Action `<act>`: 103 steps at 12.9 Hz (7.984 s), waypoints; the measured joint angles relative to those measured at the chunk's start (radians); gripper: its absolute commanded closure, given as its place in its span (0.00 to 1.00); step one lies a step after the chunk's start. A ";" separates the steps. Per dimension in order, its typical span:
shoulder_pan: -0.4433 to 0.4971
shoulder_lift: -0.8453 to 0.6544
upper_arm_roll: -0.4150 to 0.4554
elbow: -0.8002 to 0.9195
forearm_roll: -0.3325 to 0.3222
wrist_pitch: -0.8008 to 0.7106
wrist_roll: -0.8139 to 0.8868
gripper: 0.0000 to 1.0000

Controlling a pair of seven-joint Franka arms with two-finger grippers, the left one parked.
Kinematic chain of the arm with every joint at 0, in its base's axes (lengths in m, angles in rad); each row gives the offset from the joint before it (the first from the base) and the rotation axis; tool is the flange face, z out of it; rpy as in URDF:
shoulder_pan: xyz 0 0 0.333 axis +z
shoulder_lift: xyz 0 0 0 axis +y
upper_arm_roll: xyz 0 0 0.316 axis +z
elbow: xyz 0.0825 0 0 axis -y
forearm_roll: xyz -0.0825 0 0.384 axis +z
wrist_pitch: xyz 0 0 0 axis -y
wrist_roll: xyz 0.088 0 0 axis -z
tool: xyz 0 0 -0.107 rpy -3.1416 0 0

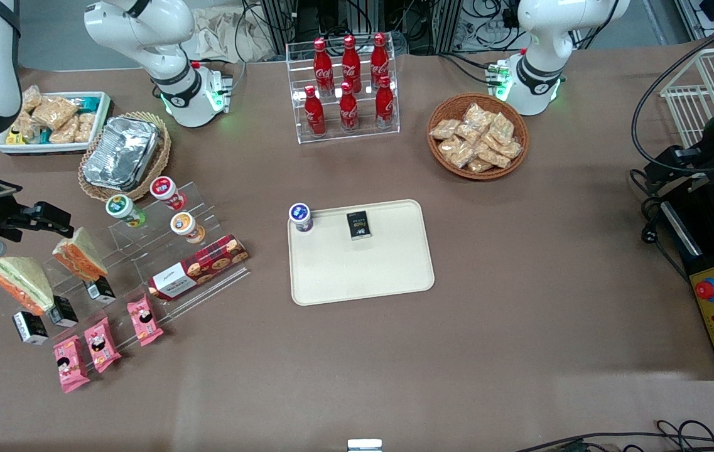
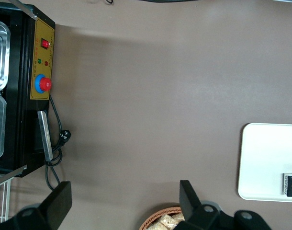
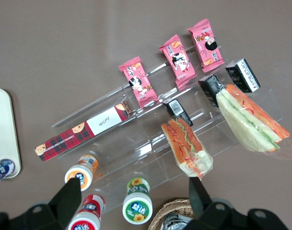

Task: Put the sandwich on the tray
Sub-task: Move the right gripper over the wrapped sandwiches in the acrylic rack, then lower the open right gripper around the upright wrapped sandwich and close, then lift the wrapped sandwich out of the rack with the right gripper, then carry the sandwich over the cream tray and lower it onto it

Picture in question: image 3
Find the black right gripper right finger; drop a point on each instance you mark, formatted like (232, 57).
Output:
(198, 201)

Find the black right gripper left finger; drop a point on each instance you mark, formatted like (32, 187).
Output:
(67, 203)

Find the sandwich with pale bread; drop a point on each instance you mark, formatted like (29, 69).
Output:
(246, 119)

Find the beige plastic serving tray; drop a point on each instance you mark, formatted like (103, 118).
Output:
(3, 134)

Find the red-capped drink bottle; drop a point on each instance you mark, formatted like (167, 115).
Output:
(89, 215)

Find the aluminium foil food container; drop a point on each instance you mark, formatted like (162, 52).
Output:
(174, 221)

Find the orange-capped drink bottle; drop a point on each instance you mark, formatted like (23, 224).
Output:
(80, 175)

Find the oval wicker basket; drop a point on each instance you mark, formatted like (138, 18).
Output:
(160, 213)

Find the orange snack packet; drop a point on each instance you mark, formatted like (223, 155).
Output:
(184, 146)

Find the green-capped drink bottle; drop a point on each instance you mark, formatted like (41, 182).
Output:
(137, 203)

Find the red plaid cookie box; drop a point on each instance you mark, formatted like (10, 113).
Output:
(76, 136)

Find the blue-capped drink bottle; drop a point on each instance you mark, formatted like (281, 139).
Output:
(4, 169)

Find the clear acrylic tiered display stand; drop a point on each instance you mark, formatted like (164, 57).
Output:
(141, 148)

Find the pink cartoon snack packet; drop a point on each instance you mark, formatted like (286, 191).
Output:
(138, 83)
(207, 46)
(178, 62)

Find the small black barcode box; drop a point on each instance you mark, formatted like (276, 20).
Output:
(244, 75)

